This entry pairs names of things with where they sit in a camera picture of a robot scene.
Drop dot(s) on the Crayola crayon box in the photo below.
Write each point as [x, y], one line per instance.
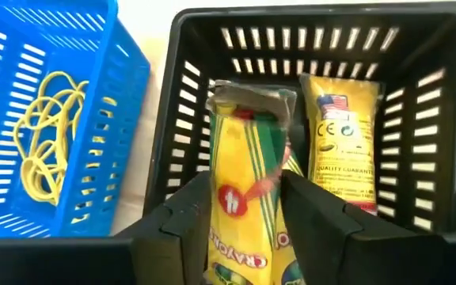
[240, 158]

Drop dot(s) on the plastic-wrapped crayon pack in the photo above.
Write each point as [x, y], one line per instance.
[343, 158]

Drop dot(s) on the blue plastic slotted basket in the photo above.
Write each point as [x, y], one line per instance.
[133, 87]

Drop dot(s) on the yellow rubber band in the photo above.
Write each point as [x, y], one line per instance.
[34, 161]
[55, 73]
[48, 194]

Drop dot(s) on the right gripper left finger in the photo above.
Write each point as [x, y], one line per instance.
[180, 245]

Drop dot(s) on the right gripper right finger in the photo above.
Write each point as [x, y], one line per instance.
[319, 237]

